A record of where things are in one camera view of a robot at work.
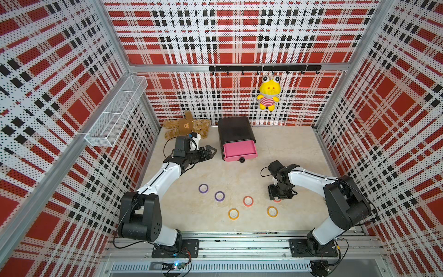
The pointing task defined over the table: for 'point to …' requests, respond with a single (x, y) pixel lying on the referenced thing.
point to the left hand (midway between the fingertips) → (213, 151)
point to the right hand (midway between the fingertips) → (279, 196)
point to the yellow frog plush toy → (269, 89)
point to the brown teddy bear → (175, 128)
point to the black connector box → (319, 268)
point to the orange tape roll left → (233, 214)
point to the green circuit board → (176, 266)
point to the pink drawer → (239, 150)
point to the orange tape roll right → (272, 212)
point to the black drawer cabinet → (237, 139)
